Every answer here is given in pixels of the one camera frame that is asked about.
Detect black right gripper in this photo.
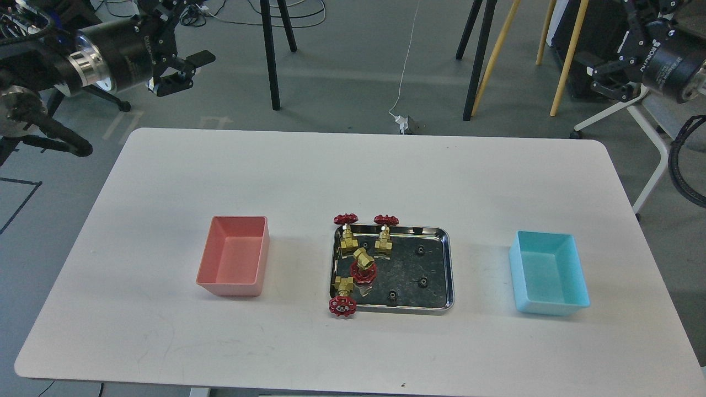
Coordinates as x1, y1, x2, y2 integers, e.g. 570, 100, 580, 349
587, 1, 705, 103

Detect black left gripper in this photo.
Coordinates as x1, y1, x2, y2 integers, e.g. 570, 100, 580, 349
76, 1, 216, 97

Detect brass valve red handle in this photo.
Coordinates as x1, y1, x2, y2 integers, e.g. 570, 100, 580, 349
350, 247, 377, 286

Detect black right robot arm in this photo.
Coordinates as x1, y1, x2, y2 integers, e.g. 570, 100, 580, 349
571, 1, 704, 214

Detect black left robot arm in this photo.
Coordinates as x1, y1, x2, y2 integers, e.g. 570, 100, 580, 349
1, 1, 215, 162

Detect black box on floor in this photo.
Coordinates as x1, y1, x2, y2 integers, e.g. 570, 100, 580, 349
545, 1, 628, 101

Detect pink plastic box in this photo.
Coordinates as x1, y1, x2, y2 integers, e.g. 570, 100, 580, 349
196, 216, 270, 297

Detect blue plastic box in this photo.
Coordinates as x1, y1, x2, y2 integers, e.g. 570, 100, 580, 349
509, 230, 591, 316

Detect brass valve top left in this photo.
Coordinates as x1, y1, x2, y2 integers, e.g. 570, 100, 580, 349
333, 213, 360, 257

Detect brass valve top right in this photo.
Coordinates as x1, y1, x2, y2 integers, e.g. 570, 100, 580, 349
373, 214, 399, 257

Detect brass valve bottom left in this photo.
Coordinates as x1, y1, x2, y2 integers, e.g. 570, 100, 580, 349
329, 276, 356, 317

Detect wooden easel legs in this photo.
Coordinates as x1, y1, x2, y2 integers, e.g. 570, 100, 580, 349
472, 0, 590, 117

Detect black tripod left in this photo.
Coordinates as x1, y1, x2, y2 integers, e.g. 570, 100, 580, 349
260, 1, 297, 111

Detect black tripod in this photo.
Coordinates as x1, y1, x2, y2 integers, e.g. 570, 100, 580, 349
456, 1, 497, 121
260, 1, 297, 111

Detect black tripod right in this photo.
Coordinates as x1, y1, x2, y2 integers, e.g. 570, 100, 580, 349
456, 1, 497, 121

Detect metal tray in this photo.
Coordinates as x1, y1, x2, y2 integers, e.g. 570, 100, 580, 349
351, 226, 454, 314

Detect black cables on floor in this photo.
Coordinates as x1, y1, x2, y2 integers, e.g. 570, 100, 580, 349
91, 0, 327, 29

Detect white power adapter with cable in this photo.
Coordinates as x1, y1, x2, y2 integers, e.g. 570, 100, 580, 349
388, 0, 422, 135

